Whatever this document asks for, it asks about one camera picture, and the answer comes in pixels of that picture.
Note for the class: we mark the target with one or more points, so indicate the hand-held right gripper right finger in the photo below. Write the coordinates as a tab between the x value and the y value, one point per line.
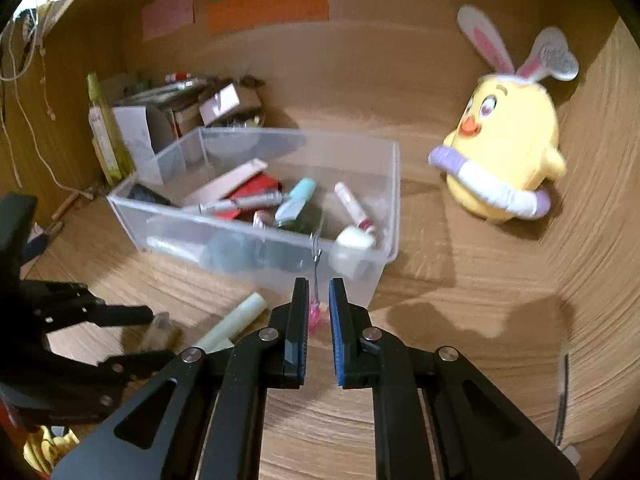
336	335

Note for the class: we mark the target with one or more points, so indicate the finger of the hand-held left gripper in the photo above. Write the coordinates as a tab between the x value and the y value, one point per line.
115	316
142	365

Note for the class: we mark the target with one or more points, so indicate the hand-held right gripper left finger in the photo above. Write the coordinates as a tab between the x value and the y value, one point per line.
301	332

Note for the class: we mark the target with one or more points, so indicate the light green tube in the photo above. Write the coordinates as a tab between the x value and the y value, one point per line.
235	322

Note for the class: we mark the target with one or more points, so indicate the white tape roll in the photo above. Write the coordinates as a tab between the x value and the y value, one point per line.
352	247

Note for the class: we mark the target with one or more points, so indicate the slim white pen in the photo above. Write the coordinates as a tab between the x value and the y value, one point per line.
175	250

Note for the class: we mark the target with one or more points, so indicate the pink cosmetic tube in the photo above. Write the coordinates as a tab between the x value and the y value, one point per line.
352	205

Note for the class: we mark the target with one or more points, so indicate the mint green lip balm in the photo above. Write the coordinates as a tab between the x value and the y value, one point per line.
297	197

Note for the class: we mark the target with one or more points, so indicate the grey purple pen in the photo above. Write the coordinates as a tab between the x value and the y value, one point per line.
235	204

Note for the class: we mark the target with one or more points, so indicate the red paper packet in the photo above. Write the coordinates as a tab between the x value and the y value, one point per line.
250	190

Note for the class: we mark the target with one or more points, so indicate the beige packet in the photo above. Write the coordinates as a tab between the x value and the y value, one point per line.
225	180

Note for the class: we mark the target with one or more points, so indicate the clear plastic storage bin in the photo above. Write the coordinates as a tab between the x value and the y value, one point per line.
240	155

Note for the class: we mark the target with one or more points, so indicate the yellow soft item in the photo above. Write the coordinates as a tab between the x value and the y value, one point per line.
50	447

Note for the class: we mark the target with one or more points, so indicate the yellow-green spray bottle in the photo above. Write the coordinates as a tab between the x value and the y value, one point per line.
107	135

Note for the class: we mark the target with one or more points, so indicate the white paper box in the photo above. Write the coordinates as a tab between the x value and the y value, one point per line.
137	135

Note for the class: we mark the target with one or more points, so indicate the stack of books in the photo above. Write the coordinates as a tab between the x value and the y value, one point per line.
165	97

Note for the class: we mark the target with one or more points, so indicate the clear plastic ruler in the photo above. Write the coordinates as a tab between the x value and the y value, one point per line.
565	400

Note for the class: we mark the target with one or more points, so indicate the small open cardboard box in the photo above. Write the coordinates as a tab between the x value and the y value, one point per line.
222	102

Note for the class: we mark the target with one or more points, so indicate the red and white marker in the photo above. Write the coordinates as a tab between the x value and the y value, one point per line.
177	77

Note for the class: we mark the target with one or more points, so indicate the yellow chick plush toy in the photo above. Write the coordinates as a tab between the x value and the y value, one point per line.
505	150

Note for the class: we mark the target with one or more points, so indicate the pink paper note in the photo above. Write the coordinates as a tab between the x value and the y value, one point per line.
167	12

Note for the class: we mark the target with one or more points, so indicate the orange paper note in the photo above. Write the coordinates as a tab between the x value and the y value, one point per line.
270	10

